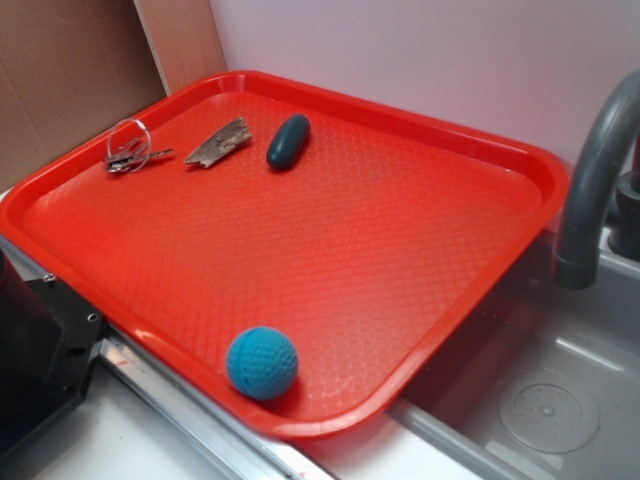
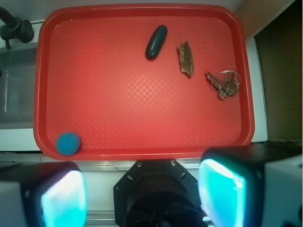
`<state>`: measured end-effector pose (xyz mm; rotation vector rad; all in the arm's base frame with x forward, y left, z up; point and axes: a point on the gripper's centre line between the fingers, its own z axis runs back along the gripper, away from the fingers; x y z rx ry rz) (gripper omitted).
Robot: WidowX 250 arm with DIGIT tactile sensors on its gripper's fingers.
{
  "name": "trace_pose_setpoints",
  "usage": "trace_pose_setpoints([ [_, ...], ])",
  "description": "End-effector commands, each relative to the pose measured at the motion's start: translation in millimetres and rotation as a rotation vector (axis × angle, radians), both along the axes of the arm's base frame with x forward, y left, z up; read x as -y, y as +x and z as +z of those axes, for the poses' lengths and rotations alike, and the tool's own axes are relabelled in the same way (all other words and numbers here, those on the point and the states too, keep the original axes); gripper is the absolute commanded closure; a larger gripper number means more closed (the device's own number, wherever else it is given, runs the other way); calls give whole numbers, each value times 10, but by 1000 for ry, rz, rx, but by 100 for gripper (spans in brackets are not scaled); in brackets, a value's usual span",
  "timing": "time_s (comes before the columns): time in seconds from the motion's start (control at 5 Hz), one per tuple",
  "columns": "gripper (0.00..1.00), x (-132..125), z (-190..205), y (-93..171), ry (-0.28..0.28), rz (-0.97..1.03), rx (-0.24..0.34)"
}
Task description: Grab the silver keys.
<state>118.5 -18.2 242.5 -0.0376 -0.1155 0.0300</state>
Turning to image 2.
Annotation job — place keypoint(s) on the aluminium rail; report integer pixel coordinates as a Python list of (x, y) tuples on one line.
[(86, 166)]

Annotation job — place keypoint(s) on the brown wood piece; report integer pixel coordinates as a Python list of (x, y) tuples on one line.
[(186, 59)]

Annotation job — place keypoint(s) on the blue textured ball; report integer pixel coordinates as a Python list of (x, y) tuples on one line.
[(68, 143)]

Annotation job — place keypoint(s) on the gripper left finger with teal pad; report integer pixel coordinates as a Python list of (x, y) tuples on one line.
[(43, 195)]

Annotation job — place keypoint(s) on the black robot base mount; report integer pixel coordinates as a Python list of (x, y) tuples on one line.
[(157, 193)]

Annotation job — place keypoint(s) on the red plastic tray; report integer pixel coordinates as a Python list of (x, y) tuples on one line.
[(93, 79)]

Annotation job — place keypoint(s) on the grey toy faucet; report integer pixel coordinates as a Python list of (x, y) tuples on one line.
[(15, 28)]

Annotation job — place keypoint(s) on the silver keys on ring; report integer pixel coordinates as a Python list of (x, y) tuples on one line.
[(225, 84)]

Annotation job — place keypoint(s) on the dark green oval stone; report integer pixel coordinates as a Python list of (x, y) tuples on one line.
[(156, 42)]

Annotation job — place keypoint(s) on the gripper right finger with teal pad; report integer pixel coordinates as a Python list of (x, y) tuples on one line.
[(258, 185)]

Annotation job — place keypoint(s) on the grey toy sink basin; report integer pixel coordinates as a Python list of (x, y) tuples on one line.
[(17, 85)]

